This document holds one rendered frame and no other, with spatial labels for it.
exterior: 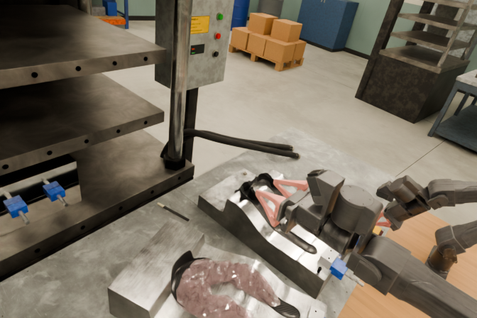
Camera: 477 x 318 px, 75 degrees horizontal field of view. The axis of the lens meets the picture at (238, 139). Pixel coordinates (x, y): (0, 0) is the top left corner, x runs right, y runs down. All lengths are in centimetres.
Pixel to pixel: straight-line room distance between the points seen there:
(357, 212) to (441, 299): 17
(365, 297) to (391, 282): 52
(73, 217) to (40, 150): 26
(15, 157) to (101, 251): 36
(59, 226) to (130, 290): 43
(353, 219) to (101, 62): 83
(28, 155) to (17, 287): 35
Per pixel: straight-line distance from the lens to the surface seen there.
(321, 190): 58
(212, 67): 148
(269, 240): 101
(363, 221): 58
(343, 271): 99
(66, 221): 120
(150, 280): 86
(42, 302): 101
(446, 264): 130
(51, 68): 101
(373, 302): 112
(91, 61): 105
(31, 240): 117
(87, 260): 106
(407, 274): 59
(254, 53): 579
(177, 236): 94
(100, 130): 115
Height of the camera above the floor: 162
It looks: 30 degrees down
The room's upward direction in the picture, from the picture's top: 10 degrees clockwise
